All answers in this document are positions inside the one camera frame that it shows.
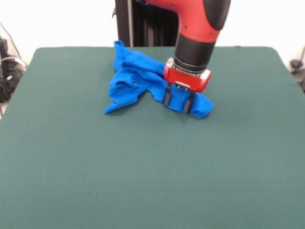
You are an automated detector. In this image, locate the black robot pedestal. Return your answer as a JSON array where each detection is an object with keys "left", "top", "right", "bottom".
[{"left": 112, "top": 0, "right": 179, "bottom": 48}]

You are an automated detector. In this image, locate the black cable bundle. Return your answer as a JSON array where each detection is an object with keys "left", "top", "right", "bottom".
[{"left": 0, "top": 56, "right": 27, "bottom": 103}]

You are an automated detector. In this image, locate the small black box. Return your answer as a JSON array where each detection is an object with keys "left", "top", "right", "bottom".
[{"left": 0, "top": 37, "right": 9, "bottom": 60}]

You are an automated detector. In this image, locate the blue shirt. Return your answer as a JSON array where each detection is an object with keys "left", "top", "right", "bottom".
[{"left": 103, "top": 40, "right": 214, "bottom": 119}]

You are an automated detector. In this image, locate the black plug with cable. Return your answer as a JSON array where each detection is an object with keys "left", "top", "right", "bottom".
[{"left": 289, "top": 59, "right": 305, "bottom": 94}]

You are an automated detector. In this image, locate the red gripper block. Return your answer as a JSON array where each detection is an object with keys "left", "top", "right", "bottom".
[{"left": 163, "top": 62, "right": 213, "bottom": 115}]

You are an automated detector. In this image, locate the dark green table cloth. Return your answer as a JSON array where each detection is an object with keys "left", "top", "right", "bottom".
[{"left": 0, "top": 46, "right": 305, "bottom": 229}]

